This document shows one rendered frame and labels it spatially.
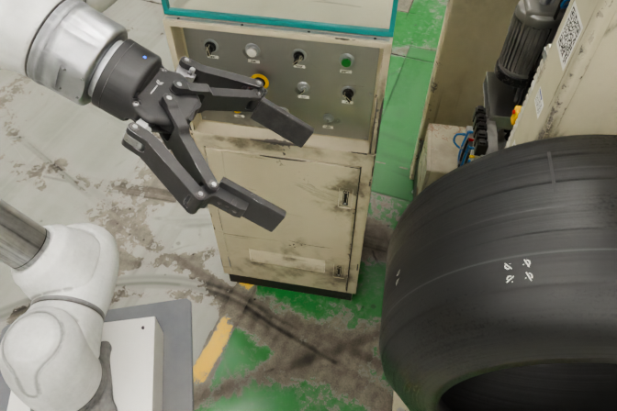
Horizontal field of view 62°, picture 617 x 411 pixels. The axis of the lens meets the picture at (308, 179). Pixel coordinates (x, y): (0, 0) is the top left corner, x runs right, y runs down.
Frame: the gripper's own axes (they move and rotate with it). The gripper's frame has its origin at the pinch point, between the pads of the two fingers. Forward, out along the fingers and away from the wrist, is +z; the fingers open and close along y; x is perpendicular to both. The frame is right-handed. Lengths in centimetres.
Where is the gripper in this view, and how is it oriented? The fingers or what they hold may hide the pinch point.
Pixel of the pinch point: (286, 172)
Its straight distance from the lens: 54.9
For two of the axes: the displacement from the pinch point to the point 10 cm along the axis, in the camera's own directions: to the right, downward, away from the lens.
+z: 8.5, 4.9, 2.0
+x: 4.9, -5.7, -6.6
